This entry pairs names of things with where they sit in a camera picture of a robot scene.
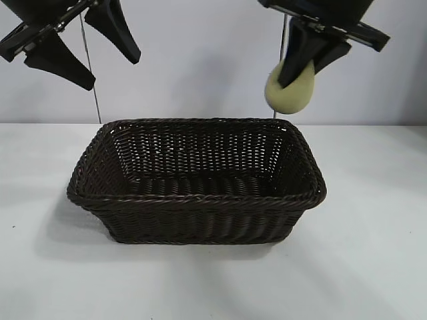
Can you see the dark brown wicker basket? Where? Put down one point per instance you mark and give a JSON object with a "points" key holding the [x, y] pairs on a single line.
{"points": [[200, 206]]}

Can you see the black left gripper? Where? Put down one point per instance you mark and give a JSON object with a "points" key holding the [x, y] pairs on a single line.
{"points": [[33, 33]]}

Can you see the pale yellow egg yolk pastry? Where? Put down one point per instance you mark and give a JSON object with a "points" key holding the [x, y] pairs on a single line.
{"points": [[297, 96]]}

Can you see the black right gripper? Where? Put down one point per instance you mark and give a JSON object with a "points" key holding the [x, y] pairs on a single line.
{"points": [[333, 13]]}

